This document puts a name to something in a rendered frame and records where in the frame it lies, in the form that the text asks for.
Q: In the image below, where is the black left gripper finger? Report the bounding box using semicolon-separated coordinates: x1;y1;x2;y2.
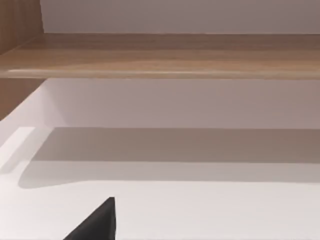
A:
62;196;117;240

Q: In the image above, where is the wooden open shelf unit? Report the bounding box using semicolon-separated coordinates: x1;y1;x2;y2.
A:
0;0;320;121

